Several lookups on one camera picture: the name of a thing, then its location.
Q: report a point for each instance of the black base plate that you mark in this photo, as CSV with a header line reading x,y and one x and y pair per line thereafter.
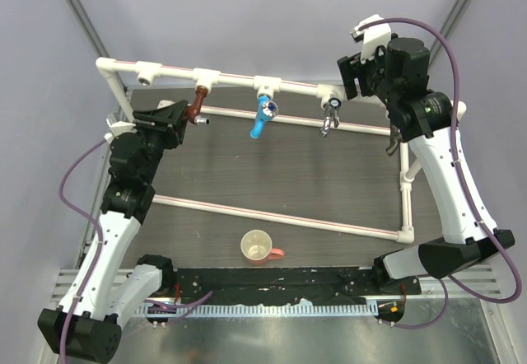
x,y
281,286

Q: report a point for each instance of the slotted cable duct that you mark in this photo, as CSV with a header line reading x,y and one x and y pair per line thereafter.
x,y
148,310

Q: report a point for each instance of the blue plastic faucet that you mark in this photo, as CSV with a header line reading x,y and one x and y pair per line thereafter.
x,y
267,111

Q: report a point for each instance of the brown faucet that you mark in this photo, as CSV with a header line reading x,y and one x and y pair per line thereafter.
x,y
192,112

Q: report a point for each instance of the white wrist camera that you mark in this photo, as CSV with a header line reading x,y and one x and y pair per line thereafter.
x,y
116,128
371,37

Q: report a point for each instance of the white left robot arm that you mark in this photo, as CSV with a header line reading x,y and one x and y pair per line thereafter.
x,y
90,318

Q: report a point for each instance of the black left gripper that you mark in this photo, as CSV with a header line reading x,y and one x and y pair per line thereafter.
x,y
173,116

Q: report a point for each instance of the pink mug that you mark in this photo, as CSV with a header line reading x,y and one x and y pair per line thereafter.
x,y
257,248

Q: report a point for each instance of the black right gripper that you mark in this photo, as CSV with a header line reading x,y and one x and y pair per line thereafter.
x,y
352,68

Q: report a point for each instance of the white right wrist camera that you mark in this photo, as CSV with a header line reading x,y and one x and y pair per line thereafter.
x,y
371,37

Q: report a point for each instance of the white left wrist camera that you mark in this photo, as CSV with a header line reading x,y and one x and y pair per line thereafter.
x,y
116,128

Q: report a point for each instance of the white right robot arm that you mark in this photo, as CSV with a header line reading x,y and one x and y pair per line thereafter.
x,y
469,233

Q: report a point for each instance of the chrome faucet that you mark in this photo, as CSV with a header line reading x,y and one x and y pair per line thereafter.
x,y
331,118

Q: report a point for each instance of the dark bronze lever faucet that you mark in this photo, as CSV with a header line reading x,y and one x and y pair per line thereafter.
x,y
396,138

